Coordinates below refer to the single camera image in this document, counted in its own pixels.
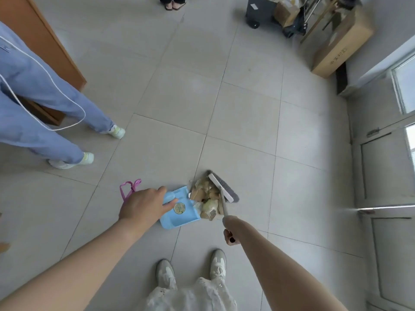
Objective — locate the person's right hand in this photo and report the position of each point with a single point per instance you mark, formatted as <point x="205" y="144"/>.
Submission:
<point x="232" y="227"/>

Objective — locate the person's left hand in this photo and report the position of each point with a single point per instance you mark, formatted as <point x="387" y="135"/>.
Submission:
<point x="141" y="205"/>

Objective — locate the person's right thumb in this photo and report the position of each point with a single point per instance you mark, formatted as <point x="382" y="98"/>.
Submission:
<point x="232" y="239"/>

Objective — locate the person's left thumb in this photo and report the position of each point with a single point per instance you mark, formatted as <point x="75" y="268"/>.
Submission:
<point x="170" y="205"/>

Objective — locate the light blue plastic dustpan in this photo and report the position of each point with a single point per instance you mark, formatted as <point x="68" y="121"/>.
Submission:
<point x="181" y="213"/>

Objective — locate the grey and white broom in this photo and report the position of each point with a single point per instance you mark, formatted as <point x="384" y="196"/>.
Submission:
<point x="223" y="189"/>

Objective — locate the person's right forearm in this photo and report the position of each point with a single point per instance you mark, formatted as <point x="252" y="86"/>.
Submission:
<point x="278" y="272"/>

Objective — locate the person's left forearm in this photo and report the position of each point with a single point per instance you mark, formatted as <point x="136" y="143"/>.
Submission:
<point x="71" y="268"/>

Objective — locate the person's right white shoe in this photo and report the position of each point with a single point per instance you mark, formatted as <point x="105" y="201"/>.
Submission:
<point x="218" y="265"/>

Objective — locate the person's white shoe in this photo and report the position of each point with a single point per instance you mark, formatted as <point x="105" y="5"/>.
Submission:
<point x="218" y="265"/>
<point x="117" y="131"/>
<point x="73" y="160"/>
<point x="166" y="274"/>

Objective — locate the pile of brown paper scraps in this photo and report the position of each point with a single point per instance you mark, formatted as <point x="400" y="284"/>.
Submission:
<point x="205" y="195"/>

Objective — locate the pink ribbon loop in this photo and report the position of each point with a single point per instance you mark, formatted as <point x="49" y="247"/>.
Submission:
<point x="128" y="187"/>

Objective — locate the person's left white shoe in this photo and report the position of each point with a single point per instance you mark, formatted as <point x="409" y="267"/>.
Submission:
<point x="166" y="274"/>

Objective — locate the person's white lace dress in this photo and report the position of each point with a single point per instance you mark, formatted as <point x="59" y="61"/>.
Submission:
<point x="191" y="296"/>

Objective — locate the grey metal door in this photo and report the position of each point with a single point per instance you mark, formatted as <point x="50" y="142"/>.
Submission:
<point x="385" y="178"/>

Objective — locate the brown wooden cabinet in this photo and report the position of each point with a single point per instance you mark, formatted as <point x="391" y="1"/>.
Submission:
<point x="42" y="38"/>

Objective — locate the black wheeled bin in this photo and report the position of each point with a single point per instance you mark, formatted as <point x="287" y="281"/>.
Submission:
<point x="257" y="11"/>

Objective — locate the small cardboard box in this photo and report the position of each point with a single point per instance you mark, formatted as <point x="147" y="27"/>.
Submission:
<point x="285" y="12"/>

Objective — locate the large flat cardboard box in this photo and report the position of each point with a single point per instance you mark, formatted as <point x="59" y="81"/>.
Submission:
<point x="343" y="42"/>

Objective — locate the metal hand trolley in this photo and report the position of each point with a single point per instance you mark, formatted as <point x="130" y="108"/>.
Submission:
<point x="303" y="21"/>

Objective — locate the window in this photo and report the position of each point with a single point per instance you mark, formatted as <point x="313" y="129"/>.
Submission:
<point x="405" y="84"/>

